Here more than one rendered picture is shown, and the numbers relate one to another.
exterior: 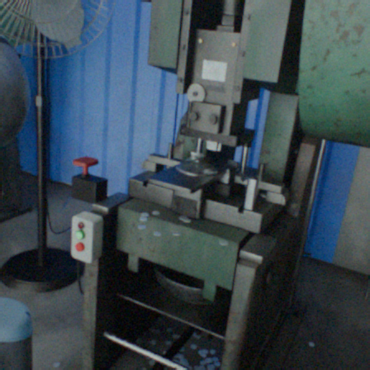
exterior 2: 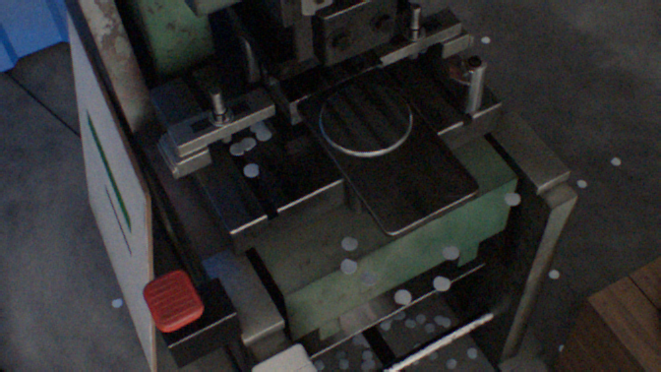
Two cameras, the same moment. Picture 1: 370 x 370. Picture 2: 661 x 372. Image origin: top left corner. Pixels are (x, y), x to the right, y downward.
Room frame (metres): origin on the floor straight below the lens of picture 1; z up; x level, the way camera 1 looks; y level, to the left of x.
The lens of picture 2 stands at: (0.81, 0.54, 1.61)
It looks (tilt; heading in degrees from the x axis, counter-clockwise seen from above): 55 degrees down; 308
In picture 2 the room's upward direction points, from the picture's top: 3 degrees counter-clockwise
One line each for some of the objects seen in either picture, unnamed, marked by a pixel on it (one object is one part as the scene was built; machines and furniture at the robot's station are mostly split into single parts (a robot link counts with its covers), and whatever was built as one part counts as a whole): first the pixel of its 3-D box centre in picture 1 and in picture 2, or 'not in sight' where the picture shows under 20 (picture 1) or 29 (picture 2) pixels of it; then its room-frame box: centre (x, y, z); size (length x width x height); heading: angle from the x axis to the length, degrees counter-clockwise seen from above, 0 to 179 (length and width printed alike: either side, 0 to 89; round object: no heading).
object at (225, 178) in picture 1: (211, 168); (323, 73); (1.31, -0.08, 0.76); 0.15 x 0.09 x 0.05; 65
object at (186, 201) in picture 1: (187, 193); (383, 171); (1.16, -0.01, 0.72); 0.25 x 0.14 x 0.14; 155
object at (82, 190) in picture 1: (89, 203); (206, 340); (1.24, 0.30, 0.62); 0.10 x 0.06 x 0.20; 65
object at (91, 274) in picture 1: (156, 219); (158, 200); (1.56, 0.10, 0.45); 0.92 x 0.12 x 0.90; 155
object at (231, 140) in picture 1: (217, 135); (315, 16); (1.32, -0.08, 0.86); 0.20 x 0.16 x 0.05; 65
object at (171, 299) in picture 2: (85, 170); (177, 310); (1.25, 0.31, 0.72); 0.07 x 0.06 x 0.08; 155
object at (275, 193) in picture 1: (263, 179); (419, 30); (1.25, -0.24, 0.76); 0.17 x 0.06 x 0.10; 65
